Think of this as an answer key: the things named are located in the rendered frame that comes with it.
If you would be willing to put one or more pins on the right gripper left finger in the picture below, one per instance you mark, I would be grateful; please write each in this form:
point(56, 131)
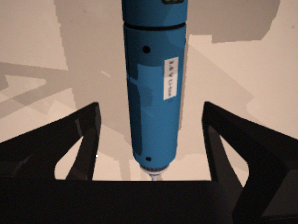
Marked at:
point(34, 154)

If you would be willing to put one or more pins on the blue electric screwdriver barrel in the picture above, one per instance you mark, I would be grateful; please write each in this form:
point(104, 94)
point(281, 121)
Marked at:
point(154, 42)

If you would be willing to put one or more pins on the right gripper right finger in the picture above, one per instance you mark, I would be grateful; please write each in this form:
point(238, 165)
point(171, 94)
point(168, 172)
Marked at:
point(271, 189)

